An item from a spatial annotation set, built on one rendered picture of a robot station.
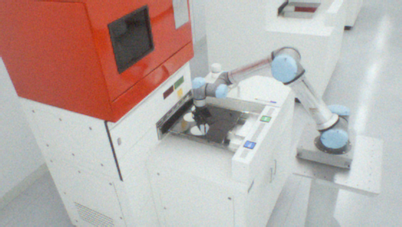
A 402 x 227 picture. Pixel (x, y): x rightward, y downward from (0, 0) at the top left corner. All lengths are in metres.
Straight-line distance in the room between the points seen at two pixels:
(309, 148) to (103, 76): 1.14
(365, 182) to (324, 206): 0.39
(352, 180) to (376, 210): 1.07
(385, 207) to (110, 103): 2.21
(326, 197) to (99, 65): 1.47
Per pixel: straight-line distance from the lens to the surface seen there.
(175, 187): 2.03
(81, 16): 1.46
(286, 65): 1.59
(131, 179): 1.98
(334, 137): 1.75
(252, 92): 2.29
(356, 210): 2.93
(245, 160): 1.74
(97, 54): 1.49
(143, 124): 1.93
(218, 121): 2.12
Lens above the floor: 2.11
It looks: 33 degrees down
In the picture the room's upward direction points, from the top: 7 degrees counter-clockwise
